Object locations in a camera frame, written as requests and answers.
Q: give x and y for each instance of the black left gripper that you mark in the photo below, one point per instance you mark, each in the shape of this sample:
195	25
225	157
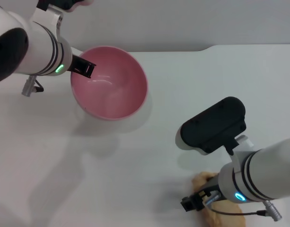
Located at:
74	65

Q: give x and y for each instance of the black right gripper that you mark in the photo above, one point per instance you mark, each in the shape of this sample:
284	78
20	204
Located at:
211	189

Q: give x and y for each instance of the orange striped bread roll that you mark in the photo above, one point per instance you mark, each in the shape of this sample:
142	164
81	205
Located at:
220	215

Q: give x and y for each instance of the pink plastic bowl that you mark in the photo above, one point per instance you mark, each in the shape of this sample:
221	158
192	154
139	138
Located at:
112	94

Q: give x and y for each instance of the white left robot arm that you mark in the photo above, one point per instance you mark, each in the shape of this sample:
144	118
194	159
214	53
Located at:
29	47

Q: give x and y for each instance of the right wrist camera housing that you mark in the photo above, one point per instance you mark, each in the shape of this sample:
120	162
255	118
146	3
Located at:
211	127

